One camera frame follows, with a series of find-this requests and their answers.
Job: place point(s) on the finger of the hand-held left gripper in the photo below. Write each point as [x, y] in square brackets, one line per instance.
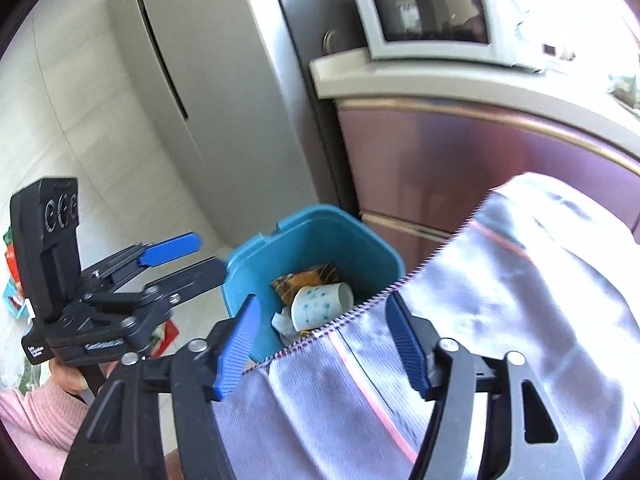
[170, 250]
[200, 275]

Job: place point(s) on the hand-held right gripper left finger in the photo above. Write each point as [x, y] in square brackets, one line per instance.
[235, 345]

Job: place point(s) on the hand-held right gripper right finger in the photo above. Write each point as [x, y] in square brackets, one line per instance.
[407, 345]

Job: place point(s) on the patterned paper cup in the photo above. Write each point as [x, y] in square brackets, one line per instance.
[320, 307]

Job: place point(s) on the gold foil wrapper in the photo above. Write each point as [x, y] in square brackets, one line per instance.
[305, 280]

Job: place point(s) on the teal plastic bin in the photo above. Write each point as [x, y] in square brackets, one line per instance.
[350, 245]

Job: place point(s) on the person's left hand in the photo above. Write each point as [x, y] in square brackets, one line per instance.
[72, 377]

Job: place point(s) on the red green package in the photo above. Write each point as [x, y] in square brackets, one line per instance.
[11, 270]

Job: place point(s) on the red packet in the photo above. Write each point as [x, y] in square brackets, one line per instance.
[167, 337]

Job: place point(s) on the grey checked tablecloth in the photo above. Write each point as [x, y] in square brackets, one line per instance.
[500, 335]

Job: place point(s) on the grey refrigerator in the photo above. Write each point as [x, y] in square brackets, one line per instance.
[225, 85]

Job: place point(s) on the kitchen counter with cabinets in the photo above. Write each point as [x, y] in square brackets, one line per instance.
[450, 160]

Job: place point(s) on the white microwave oven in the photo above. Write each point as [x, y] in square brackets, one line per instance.
[430, 15]

